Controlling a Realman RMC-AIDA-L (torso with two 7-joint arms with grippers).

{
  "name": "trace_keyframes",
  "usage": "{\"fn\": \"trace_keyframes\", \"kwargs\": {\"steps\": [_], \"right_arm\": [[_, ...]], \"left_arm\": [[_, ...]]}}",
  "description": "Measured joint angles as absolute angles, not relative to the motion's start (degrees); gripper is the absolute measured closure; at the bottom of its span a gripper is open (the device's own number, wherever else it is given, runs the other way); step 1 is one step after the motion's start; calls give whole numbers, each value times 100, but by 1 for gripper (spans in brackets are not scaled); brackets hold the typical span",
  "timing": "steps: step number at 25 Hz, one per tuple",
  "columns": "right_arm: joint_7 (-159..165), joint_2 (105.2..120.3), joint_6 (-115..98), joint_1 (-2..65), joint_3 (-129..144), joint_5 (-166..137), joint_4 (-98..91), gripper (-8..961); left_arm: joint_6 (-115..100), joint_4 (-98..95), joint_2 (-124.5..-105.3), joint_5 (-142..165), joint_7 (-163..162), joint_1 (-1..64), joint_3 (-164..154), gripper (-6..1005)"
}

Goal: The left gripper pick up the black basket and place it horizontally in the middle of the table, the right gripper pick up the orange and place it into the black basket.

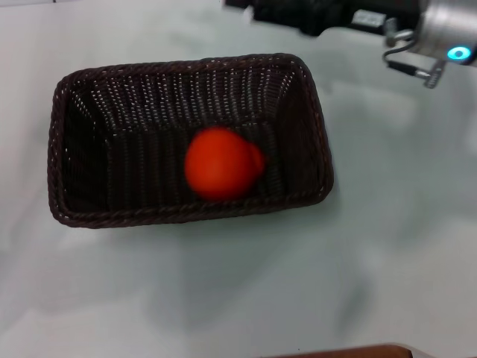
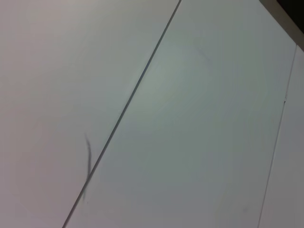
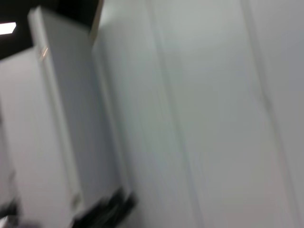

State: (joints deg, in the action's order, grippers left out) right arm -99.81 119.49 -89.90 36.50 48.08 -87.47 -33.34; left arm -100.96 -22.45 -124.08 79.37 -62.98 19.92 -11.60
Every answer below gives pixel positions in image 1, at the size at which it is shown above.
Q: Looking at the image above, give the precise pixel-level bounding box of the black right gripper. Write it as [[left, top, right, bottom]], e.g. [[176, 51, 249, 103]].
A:
[[224, 0, 423, 37]]

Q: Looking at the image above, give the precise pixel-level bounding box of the orange toy fruit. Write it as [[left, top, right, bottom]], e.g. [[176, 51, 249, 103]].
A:
[[184, 126, 268, 201]]

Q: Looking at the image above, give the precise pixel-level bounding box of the dark brown woven basket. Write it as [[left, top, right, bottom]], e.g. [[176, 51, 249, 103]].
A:
[[46, 52, 335, 229]]

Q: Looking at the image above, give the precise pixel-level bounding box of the brown wooden edge strip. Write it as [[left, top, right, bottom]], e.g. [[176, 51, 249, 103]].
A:
[[274, 344, 414, 358]]

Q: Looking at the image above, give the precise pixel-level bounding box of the grey cable with plug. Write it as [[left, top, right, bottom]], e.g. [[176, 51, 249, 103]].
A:
[[381, 17, 447, 90]]

